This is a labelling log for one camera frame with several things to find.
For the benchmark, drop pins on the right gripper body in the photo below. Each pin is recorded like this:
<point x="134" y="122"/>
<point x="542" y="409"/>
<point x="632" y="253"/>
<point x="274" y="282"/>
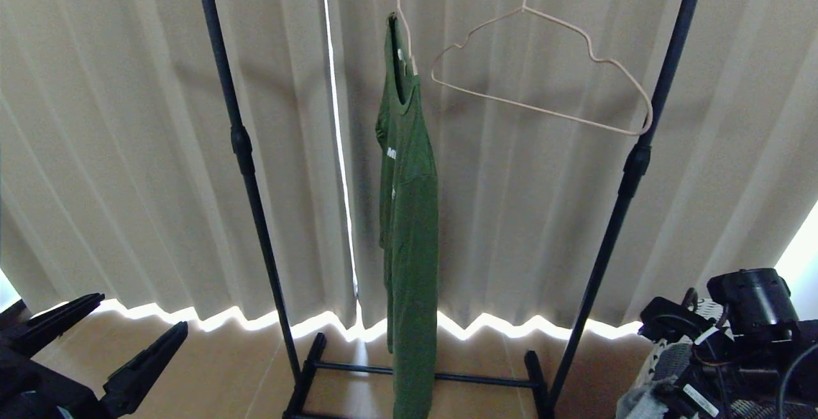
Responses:
<point x="700" y="374"/>

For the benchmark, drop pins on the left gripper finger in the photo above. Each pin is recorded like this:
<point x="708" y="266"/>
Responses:
<point x="144" y="368"/>
<point x="57" y="326"/>

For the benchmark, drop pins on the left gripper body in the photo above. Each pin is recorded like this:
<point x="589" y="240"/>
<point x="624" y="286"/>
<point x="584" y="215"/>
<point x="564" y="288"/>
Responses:
<point x="38" y="390"/>

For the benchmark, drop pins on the green short-sleeved shirt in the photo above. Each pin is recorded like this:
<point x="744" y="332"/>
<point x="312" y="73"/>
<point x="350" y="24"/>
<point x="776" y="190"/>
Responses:
<point x="412" y="227"/>

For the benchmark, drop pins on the pink clothes hanger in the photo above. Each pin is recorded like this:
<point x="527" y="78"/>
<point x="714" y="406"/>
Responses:
<point x="543" y="110"/>
<point x="406" y="36"/>

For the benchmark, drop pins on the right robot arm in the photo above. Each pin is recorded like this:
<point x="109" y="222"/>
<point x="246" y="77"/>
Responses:
<point x="754" y="301"/>

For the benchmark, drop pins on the white laundry basket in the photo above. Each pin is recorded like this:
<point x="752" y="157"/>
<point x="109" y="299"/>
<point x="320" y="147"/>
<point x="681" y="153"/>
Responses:
<point x="661" y="358"/>

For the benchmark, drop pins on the black clothes rack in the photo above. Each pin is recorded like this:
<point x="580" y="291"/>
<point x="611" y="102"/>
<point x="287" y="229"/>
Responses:
<point x="246" y="151"/>

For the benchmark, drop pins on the pale grey garment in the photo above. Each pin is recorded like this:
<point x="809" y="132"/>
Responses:
<point x="639" y="403"/>

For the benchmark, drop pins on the beige curtain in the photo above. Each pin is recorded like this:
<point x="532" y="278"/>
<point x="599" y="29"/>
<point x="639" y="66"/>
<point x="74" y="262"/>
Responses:
<point x="128" y="119"/>

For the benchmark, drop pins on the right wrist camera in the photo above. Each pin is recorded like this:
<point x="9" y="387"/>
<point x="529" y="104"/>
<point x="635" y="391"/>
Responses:
<point x="671" y="320"/>

